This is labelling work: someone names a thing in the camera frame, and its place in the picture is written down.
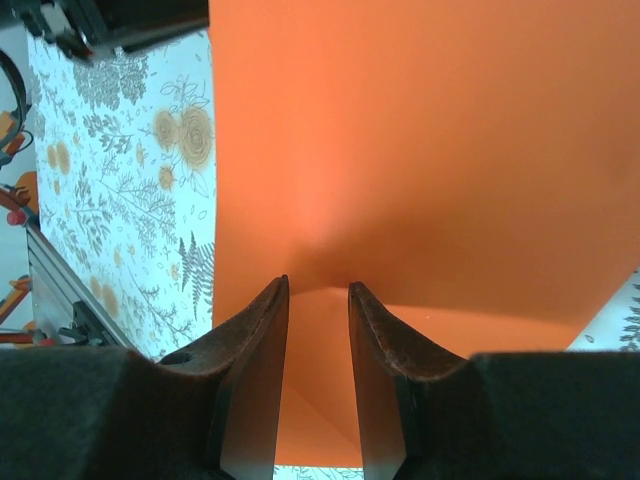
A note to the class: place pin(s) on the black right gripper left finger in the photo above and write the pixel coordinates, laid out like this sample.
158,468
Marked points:
125,415

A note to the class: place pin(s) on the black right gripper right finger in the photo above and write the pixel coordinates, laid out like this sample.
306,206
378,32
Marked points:
500,415

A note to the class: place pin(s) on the orange wrapping paper sheet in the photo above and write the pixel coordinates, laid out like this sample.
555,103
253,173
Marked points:
400,150

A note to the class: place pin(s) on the floral printed tablecloth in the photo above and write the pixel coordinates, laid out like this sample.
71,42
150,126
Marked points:
125,200

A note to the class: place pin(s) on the aluminium side rail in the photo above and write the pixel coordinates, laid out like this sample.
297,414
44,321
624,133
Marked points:
55,270

